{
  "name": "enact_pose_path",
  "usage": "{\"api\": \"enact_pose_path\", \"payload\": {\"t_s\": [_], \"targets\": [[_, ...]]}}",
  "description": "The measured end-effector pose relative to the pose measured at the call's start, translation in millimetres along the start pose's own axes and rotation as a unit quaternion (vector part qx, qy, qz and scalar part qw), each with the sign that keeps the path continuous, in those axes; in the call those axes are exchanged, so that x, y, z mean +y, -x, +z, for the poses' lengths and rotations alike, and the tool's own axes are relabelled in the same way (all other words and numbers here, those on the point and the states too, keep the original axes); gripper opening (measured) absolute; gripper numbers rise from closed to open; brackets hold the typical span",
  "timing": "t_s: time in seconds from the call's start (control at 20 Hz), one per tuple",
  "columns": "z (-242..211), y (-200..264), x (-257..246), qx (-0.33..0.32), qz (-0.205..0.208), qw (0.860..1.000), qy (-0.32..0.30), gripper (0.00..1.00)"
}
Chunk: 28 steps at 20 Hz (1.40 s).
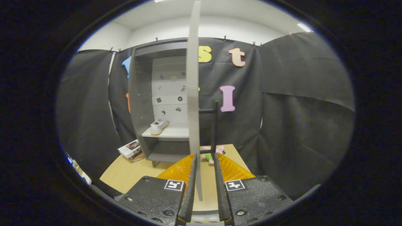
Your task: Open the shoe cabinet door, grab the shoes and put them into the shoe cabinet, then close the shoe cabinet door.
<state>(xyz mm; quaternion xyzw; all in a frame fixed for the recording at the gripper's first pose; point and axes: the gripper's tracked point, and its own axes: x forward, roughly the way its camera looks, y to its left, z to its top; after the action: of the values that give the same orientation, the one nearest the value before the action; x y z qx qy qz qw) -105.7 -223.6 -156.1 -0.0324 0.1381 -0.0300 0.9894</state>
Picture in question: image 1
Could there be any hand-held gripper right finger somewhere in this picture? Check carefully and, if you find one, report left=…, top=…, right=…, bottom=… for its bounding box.
left=214, top=153, right=294, bottom=226

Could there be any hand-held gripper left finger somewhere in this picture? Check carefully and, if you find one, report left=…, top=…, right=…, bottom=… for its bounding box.
left=118, top=153, right=198, bottom=226

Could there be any white shoe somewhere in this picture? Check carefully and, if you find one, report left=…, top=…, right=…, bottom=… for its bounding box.
left=150, top=119, right=169, bottom=136

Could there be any grey shoe cabinet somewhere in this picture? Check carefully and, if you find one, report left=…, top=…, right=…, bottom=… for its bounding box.
left=128, top=38, right=189, bottom=167

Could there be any beige shoe cabinet door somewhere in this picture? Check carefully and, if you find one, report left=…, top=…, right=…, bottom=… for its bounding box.
left=186, top=0, right=203, bottom=201

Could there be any pink green plush toy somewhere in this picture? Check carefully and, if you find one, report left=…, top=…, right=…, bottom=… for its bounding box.
left=201, top=145, right=225, bottom=165

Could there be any stack of books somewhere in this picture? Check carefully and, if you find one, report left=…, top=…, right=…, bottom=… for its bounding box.
left=118, top=139, right=145, bottom=164

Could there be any blurred white yellow object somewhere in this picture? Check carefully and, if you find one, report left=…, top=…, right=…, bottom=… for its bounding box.
left=65, top=152, right=92, bottom=186

